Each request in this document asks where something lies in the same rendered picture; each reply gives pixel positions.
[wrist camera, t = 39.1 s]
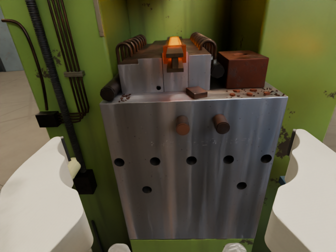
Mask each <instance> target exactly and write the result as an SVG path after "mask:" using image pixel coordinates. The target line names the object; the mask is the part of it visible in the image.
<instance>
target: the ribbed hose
mask: <svg viewBox="0 0 336 252"><path fill-rule="evenodd" d="M25 2H26V5H27V7H28V8H27V9H28V12H29V14H30V15H29V16H31V17H30V18H31V21H32V23H33V24H32V25H33V27H34V30H35V32H36V36H37V37H36V38H38V39H37V40H38V42H39V43H38V44H40V45H39V46H40V48H41V49H40V50H41V52H42V54H43V55H42V56H43V58H44V60H45V64H46V67H47V68H46V69H47V71H48V74H49V76H50V77H49V78H50V80H51V83H52V86H53V90H54V93H55V96H56V98H57V102H58V105H59V108H60V112H61V114H62V117H63V120H64V124H65V127H66V130H67V133H68V136H69V139H70V143H71V146H72V149H73V152H74V155H75V158H76V160H77V162H78V163H79V164H80V165H81V167H80V170H79V171H78V173H77V174H76V176H75V178H74V179H73V182H74V185H75V188H76V191H77V192H78V194H79V195H93V194H94V192H95V190H96V188H97V183H96V179H95V175H94V172H93V169H86V165H85V162H84V159H83V155H82V152H81V149H80V146H79V142H78V139H77V136H76V133H75V129H74V126H73V123H71V122H72V120H70V119H71V117H70V115H69V113H70V112H69V109H68V106H67V103H66V100H65V97H64V94H63V91H62V90H63V89H62V86H61V84H60V81H59V80H60V79H59V76H58V74H57V71H56V67H55V65H54V61H53V58H52V57H53V56H52V54H51V52H50V51H51V50H50V48H49V44H48V42H47V38H46V34H45V32H44V31H45V30H44V28H43V25H42V21H41V19H40V18H41V17H40V15H39V12H38V8H37V5H36V3H35V2H36V1H35V0H25Z"/></svg>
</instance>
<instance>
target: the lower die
mask: <svg viewBox="0 0 336 252"><path fill-rule="evenodd" d="M179 39H180V43H181V45H186V63H183V72H167V65H168V64H167V63H166V64H164V52H163V46H168V45H169V41H170V37H168V38H167V40H156V41H154V42H153V43H150V44H146V45H145V46H143V48H141V49H139V51H138V52H136V54H133V53H132V54H133V57H130V56H128V57H127V58H125V59H124V60H123V61H122V62H120V63H119V64H118V65H117V66H118V72H119V78H120V85H121V91H122V94H132V93H156V92H179V91H186V88H189V87H196V86H199V87H201V88H202V89H204V90H210V77H211V56H212V55H211V54H210V53H209V52H208V51H207V50H206V49H205V48H204V47H202V50H199V48H197V46H196V45H195V44H194V42H192V41H191V39H190V38H183V39H182V37H181V36H179ZM157 86H160V87H161V89H160V90H157Z"/></svg>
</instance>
